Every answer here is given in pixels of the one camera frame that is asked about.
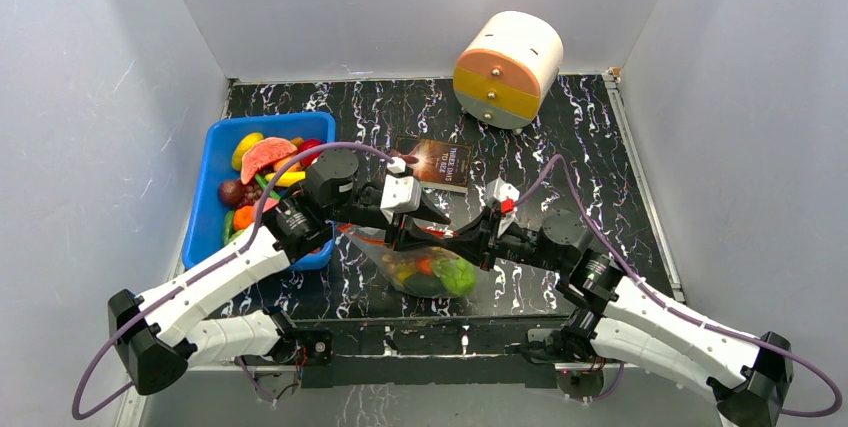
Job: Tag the red toy apple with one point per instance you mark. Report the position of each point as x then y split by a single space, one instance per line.
305 146

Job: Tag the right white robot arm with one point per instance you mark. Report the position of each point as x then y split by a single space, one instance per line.
617 318

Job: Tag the round three-drawer cabinet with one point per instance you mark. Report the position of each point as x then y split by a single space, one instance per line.
505 73

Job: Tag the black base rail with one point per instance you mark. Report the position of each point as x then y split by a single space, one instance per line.
515 350

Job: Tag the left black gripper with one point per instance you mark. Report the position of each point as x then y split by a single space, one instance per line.
409 237

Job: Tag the blue plastic bin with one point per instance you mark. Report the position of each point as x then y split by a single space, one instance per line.
205 230

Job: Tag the pink toy watermelon slice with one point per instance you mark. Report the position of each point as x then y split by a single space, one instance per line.
263 153

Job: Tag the yellow toy mango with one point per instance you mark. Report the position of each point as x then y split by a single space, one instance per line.
244 145

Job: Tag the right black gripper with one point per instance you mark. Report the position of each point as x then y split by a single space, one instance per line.
490 238

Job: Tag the green toy lime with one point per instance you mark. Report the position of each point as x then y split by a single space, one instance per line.
457 275

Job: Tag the dark paperback book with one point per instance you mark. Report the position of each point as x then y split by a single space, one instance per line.
436 164

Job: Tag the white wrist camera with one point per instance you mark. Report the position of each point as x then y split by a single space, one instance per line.
501 196
402 191

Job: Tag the clear zip top bag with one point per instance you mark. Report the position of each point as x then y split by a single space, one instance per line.
409 272

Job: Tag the single yellow toy banana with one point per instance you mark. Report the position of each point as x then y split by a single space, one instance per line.
285 180

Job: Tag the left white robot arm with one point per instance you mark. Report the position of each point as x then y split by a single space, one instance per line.
157 332

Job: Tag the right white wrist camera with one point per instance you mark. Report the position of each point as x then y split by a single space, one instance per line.
501 196

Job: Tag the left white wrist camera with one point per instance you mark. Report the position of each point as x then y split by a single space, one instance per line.
402 191

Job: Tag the orange toy tangerine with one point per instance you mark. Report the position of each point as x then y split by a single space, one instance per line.
243 218

